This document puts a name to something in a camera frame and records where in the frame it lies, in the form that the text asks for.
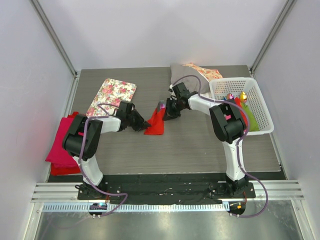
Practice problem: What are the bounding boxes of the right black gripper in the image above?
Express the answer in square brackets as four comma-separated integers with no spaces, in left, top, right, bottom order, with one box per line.
[162,98,183,121]

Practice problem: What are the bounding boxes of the floral rectangular tray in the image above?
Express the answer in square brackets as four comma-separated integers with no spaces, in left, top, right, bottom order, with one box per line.
[86,78,137,117]

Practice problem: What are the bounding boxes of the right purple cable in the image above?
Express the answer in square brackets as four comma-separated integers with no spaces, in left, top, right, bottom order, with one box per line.
[169,74,270,219]

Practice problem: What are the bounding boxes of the gold iridescent spoon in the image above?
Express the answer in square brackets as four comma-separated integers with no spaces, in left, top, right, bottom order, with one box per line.
[239,91,248,104]

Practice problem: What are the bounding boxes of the white slotted cable duct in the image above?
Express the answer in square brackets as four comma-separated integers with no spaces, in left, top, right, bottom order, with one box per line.
[42,201,230,213]

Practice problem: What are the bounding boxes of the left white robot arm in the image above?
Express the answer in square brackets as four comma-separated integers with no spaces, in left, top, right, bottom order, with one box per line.
[62,100,151,200]

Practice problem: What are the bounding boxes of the red paper napkin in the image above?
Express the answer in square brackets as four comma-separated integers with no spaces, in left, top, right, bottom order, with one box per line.
[144,108,166,136]

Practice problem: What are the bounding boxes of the white perforated plastic basket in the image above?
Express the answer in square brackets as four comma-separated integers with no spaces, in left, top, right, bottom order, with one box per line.
[209,77,274,136]

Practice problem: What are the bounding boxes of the orange floral cloth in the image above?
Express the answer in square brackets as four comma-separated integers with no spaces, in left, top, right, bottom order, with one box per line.
[183,62,223,82]

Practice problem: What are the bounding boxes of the grey cloth bag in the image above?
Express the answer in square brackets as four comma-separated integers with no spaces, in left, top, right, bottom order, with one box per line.
[169,63,210,96]

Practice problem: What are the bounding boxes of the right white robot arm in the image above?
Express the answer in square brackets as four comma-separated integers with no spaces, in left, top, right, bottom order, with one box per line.
[163,82,249,198]

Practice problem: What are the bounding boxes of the red folded cloth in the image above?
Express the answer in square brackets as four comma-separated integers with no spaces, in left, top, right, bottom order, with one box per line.
[50,111,80,176]

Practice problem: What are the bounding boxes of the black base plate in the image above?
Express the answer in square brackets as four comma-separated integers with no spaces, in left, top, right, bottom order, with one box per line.
[75,173,256,206]

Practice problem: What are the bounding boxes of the magenta folded cloth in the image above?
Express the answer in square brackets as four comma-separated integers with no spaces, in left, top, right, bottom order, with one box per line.
[45,117,80,173]

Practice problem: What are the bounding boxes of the purple iridescent spoon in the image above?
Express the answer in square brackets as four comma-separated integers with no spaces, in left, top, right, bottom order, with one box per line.
[226,93,235,100]

